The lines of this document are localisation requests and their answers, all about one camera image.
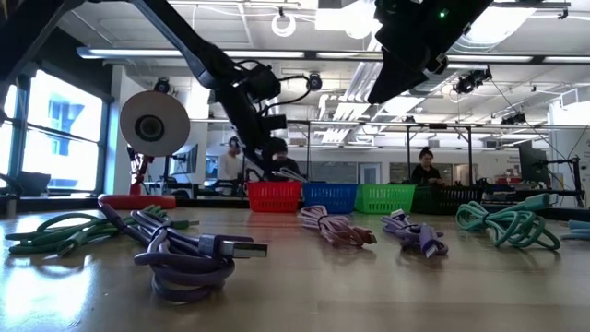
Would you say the white ring light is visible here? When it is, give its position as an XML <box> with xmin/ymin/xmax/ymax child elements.
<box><xmin>270</xmin><ymin>12</ymin><xmax>297</xmax><ymax>39</ymax></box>

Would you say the green plastic basket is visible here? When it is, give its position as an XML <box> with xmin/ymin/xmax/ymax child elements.
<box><xmin>353</xmin><ymin>183</ymin><xmax>418</xmax><ymax>215</ymax></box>

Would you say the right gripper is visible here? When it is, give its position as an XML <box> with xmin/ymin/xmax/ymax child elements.
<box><xmin>367</xmin><ymin>0</ymin><xmax>494</xmax><ymax>105</ymax></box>

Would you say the purple USB cable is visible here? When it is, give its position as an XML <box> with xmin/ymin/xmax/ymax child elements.
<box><xmin>98</xmin><ymin>201</ymin><xmax>269</xmax><ymax>304</ymax></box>
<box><xmin>380</xmin><ymin>209</ymin><xmax>450</xmax><ymax>259</ymax></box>

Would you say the black computer monitor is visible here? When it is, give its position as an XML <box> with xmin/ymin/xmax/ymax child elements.
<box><xmin>518</xmin><ymin>140</ymin><xmax>552</xmax><ymax>186</ymax></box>

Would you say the green USB cable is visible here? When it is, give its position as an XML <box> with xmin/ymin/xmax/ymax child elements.
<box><xmin>454</xmin><ymin>192</ymin><xmax>562</xmax><ymax>253</ymax></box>
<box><xmin>4</xmin><ymin>205</ymin><xmax>200</xmax><ymax>257</ymax></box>

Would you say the red plastic basket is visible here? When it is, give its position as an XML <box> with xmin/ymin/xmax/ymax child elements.
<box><xmin>246</xmin><ymin>180</ymin><xmax>303</xmax><ymax>214</ymax></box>

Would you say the black overhead camera cluster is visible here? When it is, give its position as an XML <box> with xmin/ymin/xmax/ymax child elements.
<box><xmin>451</xmin><ymin>66</ymin><xmax>493</xmax><ymax>96</ymax></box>

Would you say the red desk lamp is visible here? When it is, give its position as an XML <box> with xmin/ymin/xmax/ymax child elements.
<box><xmin>98</xmin><ymin>89</ymin><xmax>192</xmax><ymax>211</ymax></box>

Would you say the light grey USB cable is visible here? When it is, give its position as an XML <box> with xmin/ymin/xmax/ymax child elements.
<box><xmin>275</xmin><ymin>166</ymin><xmax>309</xmax><ymax>184</ymax></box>
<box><xmin>560</xmin><ymin>219</ymin><xmax>590</xmax><ymax>242</ymax></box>

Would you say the black plastic basket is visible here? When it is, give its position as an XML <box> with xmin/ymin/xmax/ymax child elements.
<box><xmin>410</xmin><ymin>184</ymin><xmax>485</xmax><ymax>216</ymax></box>

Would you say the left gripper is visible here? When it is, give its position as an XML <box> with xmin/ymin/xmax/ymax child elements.
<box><xmin>216</xmin><ymin>85</ymin><xmax>288</xmax><ymax>180</ymax></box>

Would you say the person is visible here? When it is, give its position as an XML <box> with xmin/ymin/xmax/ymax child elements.
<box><xmin>409</xmin><ymin>146</ymin><xmax>446</xmax><ymax>186</ymax></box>
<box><xmin>217</xmin><ymin>136</ymin><xmax>244</xmax><ymax>195</ymax></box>
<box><xmin>265</xmin><ymin>136</ymin><xmax>303</xmax><ymax>184</ymax></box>

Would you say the blue plastic basket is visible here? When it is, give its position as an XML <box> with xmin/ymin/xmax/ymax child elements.
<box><xmin>302</xmin><ymin>182</ymin><xmax>359</xmax><ymax>215</ymax></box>

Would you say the brown USB cable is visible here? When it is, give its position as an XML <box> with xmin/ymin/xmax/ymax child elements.
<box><xmin>297</xmin><ymin>205</ymin><xmax>378</xmax><ymax>248</ymax></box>

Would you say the black metal workstation frame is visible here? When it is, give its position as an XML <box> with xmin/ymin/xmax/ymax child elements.
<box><xmin>242</xmin><ymin>118</ymin><xmax>476</xmax><ymax>185</ymax></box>

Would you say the long ceiling light strip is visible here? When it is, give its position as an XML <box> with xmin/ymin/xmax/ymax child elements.
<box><xmin>76</xmin><ymin>44</ymin><xmax>590</xmax><ymax>65</ymax></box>

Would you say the dark wall-side monitor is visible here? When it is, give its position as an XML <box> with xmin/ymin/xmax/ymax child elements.
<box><xmin>169</xmin><ymin>143</ymin><xmax>200</xmax><ymax>177</ymax></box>

